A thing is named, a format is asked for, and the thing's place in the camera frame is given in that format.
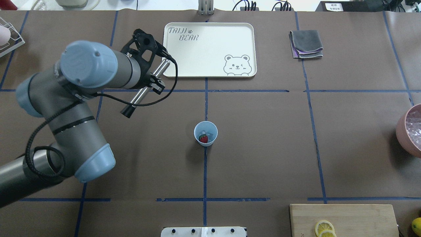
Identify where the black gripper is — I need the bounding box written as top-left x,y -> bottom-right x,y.
120,29 -> 165,95

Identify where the steel muddler with black cap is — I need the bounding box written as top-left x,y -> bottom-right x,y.
130,59 -> 170,104

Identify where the red strawberry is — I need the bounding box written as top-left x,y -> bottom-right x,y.
198,134 -> 209,144

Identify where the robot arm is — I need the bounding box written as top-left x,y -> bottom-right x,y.
0,29 -> 176,207

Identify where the light blue plastic cup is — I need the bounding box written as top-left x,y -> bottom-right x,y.
193,120 -> 218,147

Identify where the white cup rack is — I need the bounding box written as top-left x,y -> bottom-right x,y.
0,18 -> 26,58

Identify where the pink cup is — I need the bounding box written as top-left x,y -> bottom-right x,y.
0,25 -> 11,46

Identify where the pink bowl of ice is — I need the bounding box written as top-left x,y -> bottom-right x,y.
396,104 -> 421,158

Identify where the cream bear serving tray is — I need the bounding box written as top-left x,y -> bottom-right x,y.
163,22 -> 257,78

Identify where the grey folded cloth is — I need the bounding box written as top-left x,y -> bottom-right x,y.
289,30 -> 323,59

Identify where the wooden cutting board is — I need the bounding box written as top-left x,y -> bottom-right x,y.
289,204 -> 399,237

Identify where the lemon slices row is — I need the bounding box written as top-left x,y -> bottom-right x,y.
314,220 -> 337,237

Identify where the yellow lemon top left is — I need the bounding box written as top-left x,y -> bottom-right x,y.
411,217 -> 421,237

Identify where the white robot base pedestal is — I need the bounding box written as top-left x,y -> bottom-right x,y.
161,226 -> 248,237

